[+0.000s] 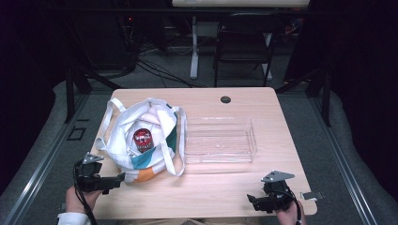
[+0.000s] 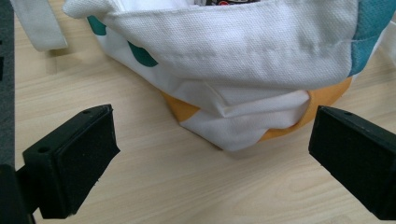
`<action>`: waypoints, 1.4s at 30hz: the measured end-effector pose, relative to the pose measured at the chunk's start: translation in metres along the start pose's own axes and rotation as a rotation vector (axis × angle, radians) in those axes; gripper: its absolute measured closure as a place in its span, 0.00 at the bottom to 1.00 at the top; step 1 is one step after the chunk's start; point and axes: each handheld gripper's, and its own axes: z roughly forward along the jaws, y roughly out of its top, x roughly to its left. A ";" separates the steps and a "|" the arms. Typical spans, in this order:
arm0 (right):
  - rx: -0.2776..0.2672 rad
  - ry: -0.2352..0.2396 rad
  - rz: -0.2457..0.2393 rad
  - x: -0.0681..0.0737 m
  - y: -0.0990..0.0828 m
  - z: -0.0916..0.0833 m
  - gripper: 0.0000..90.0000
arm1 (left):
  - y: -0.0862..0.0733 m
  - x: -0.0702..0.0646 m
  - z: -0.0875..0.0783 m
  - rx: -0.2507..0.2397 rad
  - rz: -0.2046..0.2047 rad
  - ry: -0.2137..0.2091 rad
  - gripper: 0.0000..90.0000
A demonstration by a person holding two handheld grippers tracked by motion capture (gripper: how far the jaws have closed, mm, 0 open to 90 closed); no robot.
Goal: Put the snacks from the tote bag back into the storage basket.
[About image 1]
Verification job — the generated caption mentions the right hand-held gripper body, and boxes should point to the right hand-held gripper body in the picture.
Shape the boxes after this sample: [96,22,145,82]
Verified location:
[260,170,297,214]

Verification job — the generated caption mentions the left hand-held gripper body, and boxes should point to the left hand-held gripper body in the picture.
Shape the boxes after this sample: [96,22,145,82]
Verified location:
[74,152,111,193]

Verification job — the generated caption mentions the white teal orange tote bag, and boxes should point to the white teal orange tote bag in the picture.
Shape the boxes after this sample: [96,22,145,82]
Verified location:
[95,97,188,184]

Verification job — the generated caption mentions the person's left hand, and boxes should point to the person's left hand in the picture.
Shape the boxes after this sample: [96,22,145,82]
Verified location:
[65,185,103,216]

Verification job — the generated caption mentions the person's right hand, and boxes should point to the person's right hand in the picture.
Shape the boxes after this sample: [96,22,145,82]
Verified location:
[274,201,308,225]

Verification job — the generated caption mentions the red can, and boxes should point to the red can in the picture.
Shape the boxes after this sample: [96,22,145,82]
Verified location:
[132,127,155,154]

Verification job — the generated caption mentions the clear plastic container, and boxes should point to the clear plastic container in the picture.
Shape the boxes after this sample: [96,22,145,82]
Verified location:
[183,115,258,165]

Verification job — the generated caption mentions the black metal stand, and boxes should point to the black metal stand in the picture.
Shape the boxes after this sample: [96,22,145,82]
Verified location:
[63,60,122,124]
[275,60,333,128]

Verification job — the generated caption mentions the white desk leg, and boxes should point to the white desk leg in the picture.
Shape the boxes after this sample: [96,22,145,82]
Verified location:
[190,15,200,81]

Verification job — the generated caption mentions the black folding chair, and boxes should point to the black folding chair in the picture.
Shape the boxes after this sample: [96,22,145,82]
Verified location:
[213,12,283,88]

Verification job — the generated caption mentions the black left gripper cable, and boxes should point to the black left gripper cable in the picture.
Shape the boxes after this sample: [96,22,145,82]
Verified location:
[72,159,99,225]

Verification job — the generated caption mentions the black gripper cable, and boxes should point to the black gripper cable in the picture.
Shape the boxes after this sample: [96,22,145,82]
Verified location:
[274,188,304,225]
[72,159,99,225]

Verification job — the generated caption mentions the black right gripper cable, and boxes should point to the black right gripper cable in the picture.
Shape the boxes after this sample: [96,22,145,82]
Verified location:
[274,188,304,225]

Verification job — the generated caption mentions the aluminium floor rail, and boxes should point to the aluminium floor rail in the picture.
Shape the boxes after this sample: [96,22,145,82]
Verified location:
[308,97,379,225]
[1,93,92,225]

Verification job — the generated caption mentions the black floor cables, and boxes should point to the black floor cables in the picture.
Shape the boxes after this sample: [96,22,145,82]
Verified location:
[130,46,207,89]

